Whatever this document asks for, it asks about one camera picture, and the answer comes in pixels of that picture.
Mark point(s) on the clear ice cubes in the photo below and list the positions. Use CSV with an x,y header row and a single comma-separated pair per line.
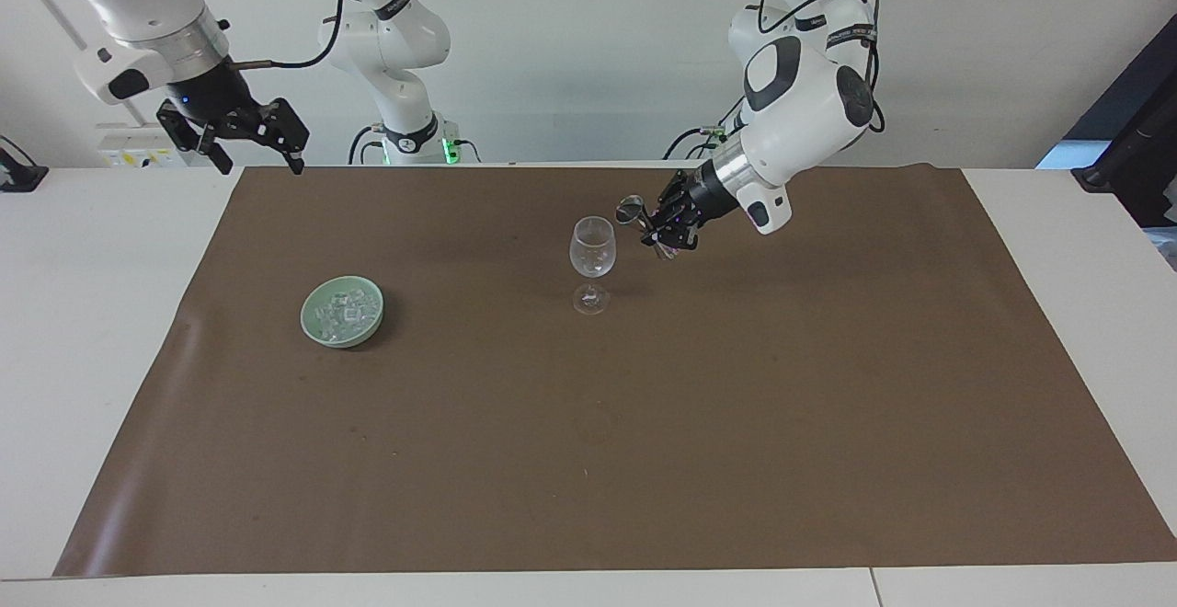
x,y
345,311

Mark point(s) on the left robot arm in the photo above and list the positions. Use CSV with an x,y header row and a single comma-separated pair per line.
x,y
800,120

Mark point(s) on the black stand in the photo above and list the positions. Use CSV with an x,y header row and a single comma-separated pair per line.
x,y
1140,156
20,175

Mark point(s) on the white power strip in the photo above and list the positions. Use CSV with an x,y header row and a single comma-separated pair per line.
x,y
138,149

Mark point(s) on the clear wine glass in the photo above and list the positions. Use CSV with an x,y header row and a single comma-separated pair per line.
x,y
591,248

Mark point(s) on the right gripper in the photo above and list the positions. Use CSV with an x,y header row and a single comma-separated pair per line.
x,y
213,94

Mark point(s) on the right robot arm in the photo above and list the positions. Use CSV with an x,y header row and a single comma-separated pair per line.
x,y
395,83

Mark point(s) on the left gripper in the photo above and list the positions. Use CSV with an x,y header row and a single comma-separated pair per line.
x,y
706,198

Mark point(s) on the metal spoon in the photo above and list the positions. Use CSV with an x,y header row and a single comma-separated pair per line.
x,y
630,210

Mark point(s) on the green ceramic bowl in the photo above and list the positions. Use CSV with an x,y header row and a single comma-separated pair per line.
x,y
317,331

